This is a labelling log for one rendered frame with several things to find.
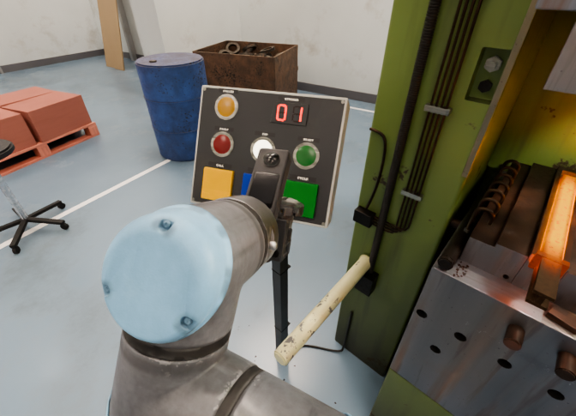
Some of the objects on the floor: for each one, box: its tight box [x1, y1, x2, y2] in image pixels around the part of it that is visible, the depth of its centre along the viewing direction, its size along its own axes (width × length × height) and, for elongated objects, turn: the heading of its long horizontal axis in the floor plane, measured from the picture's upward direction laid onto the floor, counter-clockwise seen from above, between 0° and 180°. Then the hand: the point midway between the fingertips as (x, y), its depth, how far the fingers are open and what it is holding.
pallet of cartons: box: [0, 87, 100, 177], centre depth 292 cm, size 124×90×44 cm
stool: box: [0, 139, 69, 254], centre depth 192 cm, size 51×48×60 cm
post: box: [272, 254, 288, 349], centre depth 106 cm, size 4×4×108 cm
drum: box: [135, 52, 207, 161], centre depth 281 cm, size 57×57×86 cm
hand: (288, 200), depth 55 cm, fingers closed
